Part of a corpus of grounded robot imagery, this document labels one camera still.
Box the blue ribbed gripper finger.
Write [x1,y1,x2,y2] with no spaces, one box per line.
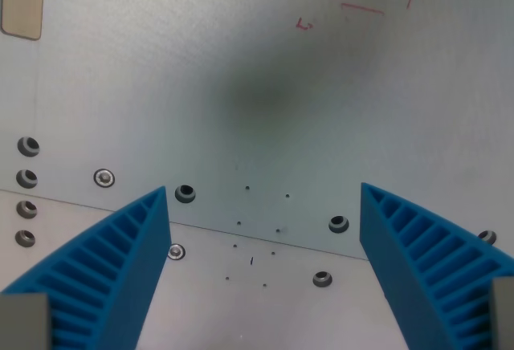
[0,185,172,350]
[358,182,514,350]

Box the silver screw with washer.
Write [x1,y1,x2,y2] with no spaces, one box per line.
[167,243,186,262]
[92,168,116,188]

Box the tan rounded rectangular patch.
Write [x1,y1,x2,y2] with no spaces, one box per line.
[1,0,44,41]

